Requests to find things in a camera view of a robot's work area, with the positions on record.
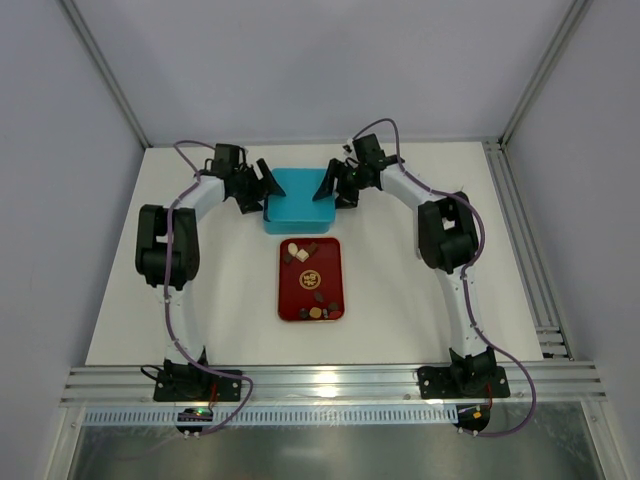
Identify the teal tin lid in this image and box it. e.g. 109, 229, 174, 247
263, 167, 336, 223

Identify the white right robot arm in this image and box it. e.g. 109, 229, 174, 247
313, 134, 499, 400

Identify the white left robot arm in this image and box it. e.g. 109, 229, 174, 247
134, 140, 286, 402

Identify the teal tin box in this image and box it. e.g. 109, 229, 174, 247
263, 221, 332, 235

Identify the red lacquer tray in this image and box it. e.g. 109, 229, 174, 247
277, 237, 346, 322

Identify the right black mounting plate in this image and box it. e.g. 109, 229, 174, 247
417, 366, 511, 400

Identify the black mounting plate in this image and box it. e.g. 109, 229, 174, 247
153, 365, 242, 402
417, 366, 511, 400

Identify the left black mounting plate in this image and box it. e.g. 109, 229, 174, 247
153, 365, 242, 402

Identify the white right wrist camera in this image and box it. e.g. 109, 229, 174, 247
342, 139, 354, 153

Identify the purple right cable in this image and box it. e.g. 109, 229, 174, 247
352, 118, 539, 440

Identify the purple cable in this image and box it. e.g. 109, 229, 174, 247
163, 141, 255, 441
352, 118, 539, 440

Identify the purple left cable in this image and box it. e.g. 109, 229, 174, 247
163, 141, 255, 441

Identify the aluminium frame post left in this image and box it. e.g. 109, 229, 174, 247
56, 0, 152, 149

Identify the aluminium frame post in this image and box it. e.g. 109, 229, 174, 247
499, 0, 593, 148
56, 0, 152, 149

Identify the white slotted cable duct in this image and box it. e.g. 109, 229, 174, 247
83, 403, 458, 429

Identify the aluminium frame post right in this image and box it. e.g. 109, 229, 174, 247
499, 0, 593, 148

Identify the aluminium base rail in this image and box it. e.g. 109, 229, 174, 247
60, 360, 607, 406

